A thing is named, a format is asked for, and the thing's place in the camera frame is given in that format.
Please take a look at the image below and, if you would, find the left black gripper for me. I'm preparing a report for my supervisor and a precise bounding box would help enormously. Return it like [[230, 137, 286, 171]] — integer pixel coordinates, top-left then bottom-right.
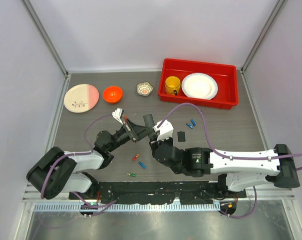
[[107, 118, 154, 153]]

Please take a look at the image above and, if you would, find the black remote control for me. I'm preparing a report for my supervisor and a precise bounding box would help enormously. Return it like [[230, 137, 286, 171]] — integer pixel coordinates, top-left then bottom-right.
[[143, 114, 157, 142]]

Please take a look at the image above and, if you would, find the black battery cover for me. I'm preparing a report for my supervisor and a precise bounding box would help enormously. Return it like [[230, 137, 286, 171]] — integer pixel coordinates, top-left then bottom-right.
[[177, 131, 186, 143]]

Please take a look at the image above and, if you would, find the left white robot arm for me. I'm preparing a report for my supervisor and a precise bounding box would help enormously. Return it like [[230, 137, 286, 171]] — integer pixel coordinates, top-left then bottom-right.
[[26, 115, 157, 200]]

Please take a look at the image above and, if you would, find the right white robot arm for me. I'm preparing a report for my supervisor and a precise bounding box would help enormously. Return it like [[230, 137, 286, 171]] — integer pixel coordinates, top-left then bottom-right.
[[150, 138, 300, 198]]

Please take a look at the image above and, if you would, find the blue battery centre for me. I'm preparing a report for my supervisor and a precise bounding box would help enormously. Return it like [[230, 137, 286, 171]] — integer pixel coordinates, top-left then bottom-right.
[[138, 161, 146, 169]]

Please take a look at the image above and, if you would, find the small floral bowl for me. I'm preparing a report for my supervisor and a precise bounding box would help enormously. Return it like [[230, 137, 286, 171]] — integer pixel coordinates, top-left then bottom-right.
[[136, 81, 153, 97]]

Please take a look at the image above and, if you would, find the orange bowl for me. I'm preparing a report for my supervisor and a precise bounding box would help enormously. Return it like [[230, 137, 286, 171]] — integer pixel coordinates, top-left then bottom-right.
[[102, 86, 123, 104]]

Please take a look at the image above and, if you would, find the yellow mug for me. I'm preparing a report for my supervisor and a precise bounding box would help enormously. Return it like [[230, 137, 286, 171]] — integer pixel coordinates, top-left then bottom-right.
[[165, 76, 181, 96]]

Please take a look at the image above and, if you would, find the pink and cream plate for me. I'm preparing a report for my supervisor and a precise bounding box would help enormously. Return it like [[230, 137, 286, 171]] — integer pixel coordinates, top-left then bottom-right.
[[63, 84, 99, 113]]

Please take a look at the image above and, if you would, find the white paper plate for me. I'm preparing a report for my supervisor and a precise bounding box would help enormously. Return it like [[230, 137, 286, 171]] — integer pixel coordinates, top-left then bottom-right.
[[181, 73, 218, 100]]

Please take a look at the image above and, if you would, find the red plastic bin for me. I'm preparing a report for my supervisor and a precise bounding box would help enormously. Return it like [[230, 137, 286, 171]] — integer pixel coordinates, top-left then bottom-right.
[[158, 58, 239, 110]]

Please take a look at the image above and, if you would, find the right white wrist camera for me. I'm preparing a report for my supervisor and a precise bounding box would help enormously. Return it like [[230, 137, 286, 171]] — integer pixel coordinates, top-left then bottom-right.
[[153, 120, 174, 142]]

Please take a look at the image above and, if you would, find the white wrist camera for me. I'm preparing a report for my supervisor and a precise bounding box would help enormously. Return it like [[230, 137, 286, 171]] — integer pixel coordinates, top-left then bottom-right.
[[153, 120, 174, 142], [112, 108, 124, 125]]

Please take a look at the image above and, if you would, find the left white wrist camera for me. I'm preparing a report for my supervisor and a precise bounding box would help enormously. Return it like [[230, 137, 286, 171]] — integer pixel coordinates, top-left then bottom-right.
[[112, 108, 124, 125]]

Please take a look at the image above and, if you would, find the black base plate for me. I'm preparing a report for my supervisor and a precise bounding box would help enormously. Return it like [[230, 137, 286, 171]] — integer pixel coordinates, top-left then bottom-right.
[[79, 181, 247, 205]]

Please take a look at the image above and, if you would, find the white slotted cable duct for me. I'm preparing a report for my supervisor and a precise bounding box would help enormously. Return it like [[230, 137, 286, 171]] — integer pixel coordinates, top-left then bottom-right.
[[33, 201, 220, 212]]

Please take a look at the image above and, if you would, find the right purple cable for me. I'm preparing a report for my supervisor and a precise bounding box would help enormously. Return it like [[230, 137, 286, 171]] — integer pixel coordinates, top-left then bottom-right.
[[159, 102, 302, 221]]

